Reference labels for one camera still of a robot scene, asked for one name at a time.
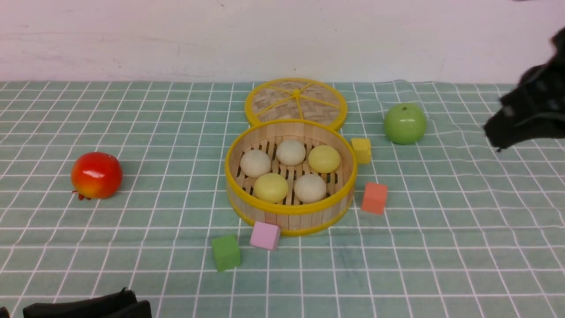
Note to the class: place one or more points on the green cube block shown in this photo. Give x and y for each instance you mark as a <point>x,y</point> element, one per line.
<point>226,252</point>

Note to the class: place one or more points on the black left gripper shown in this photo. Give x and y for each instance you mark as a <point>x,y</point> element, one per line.
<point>123,304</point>

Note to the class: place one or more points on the woven bamboo steamer lid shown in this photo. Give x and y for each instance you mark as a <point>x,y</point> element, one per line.
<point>296,98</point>

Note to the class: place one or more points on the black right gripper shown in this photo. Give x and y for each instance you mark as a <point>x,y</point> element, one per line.
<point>535,108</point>

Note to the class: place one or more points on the yellow bun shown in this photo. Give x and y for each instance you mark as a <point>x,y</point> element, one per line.
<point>324,159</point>
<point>271,187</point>

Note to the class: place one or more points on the green apple toy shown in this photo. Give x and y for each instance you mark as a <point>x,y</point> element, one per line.
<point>405,123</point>

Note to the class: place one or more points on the cream bun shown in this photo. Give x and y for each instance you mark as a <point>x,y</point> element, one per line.
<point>291,152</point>
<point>310,188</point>
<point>255,163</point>

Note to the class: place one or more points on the pink cube block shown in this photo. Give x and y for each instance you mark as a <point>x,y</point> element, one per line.
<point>265,236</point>

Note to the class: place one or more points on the yellow cube block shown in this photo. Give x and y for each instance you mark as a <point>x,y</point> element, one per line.
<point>362,150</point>

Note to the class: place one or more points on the cream bun front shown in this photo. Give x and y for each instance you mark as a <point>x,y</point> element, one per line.
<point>310,188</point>

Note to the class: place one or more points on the bamboo steamer tray yellow rim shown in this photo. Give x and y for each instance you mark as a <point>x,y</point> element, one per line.
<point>290,215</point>

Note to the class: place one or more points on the orange cube block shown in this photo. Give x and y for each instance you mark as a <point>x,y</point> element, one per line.
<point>374,198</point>

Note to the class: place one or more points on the green checkered tablecloth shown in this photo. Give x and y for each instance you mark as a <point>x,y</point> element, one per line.
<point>466,232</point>

